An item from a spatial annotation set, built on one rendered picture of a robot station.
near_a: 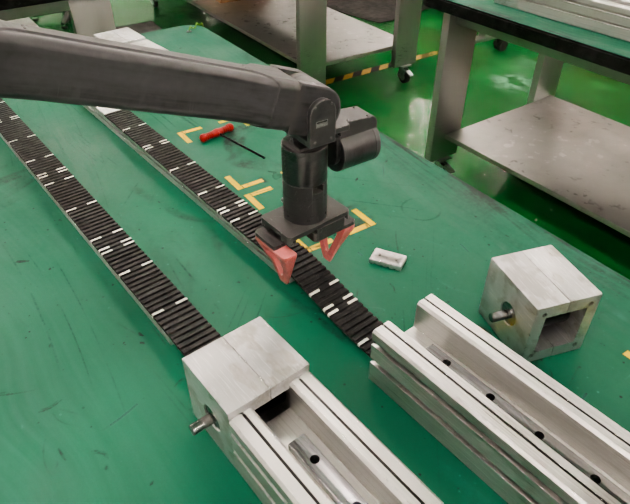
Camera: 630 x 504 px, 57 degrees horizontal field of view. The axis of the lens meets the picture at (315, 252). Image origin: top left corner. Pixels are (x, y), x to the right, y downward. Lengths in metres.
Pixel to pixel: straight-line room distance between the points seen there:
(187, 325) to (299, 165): 0.24
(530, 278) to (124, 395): 0.51
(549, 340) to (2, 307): 0.73
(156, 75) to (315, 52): 2.57
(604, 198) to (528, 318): 1.58
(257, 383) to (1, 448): 0.30
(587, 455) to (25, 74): 0.61
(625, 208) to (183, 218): 1.64
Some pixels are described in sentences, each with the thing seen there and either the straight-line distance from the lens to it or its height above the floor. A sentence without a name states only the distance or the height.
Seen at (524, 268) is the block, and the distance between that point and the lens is 0.76.
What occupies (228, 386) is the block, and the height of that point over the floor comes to 0.87.
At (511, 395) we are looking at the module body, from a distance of 0.67.
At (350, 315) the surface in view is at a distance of 0.77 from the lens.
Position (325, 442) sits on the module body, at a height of 0.83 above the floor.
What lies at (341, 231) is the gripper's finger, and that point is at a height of 0.87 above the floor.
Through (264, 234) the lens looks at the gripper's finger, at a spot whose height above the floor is 0.88.
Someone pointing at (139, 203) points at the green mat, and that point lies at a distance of 1.05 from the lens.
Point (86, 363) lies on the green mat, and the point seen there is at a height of 0.78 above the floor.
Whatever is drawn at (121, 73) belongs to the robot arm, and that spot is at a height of 1.14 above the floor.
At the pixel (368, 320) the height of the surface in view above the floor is 0.79.
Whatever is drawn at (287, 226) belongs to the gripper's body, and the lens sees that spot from 0.74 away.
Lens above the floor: 1.34
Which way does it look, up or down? 39 degrees down
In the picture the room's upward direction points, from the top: straight up
